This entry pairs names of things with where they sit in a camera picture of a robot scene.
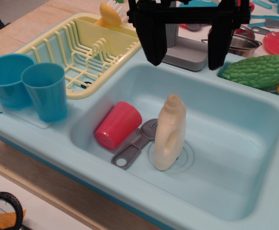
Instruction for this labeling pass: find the grey plastic spatula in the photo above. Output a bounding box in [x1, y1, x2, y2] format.
[111, 118, 158, 170]

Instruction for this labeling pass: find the blue cup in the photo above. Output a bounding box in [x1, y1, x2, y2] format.
[0, 53, 35, 110]
[21, 63, 67, 123]

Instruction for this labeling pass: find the grey slotted spatula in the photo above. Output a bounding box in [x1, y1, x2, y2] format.
[265, 18, 279, 28]

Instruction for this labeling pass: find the cream detergent bottle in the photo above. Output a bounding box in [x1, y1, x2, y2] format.
[153, 94, 187, 171]

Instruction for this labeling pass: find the black braided cable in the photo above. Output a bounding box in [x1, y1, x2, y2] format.
[0, 191, 24, 230]

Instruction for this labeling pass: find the red plastic cup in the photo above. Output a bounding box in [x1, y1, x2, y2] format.
[94, 101, 142, 150]

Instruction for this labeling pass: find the grey small spoon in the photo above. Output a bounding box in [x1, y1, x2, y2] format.
[251, 26, 273, 35]

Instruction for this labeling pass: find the green bitter gourd toy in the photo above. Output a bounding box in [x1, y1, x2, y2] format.
[221, 55, 279, 90]

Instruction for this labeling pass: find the grey toy faucet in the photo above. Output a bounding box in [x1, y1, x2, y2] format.
[162, 24, 208, 71]

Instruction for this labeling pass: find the light blue toy sink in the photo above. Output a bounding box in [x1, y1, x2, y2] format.
[0, 50, 279, 230]

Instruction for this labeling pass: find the orange tape piece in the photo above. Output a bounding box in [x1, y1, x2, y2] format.
[0, 212, 17, 229]

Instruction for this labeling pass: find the yellow drying rack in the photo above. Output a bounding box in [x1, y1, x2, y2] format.
[16, 13, 141, 99]

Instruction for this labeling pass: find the metal pot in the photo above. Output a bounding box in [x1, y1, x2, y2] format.
[201, 25, 263, 58]

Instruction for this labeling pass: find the blue cup left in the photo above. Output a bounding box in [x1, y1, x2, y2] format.
[0, 53, 35, 110]

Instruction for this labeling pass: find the teal plastic plate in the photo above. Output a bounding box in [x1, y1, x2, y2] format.
[179, 0, 218, 7]

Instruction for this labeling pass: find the blue cup right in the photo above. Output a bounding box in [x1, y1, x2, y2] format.
[21, 63, 67, 123]

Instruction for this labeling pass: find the teal plastic utensil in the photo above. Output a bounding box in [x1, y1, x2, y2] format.
[248, 15, 279, 28]

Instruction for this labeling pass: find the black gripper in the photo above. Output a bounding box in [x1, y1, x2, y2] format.
[127, 0, 251, 70]

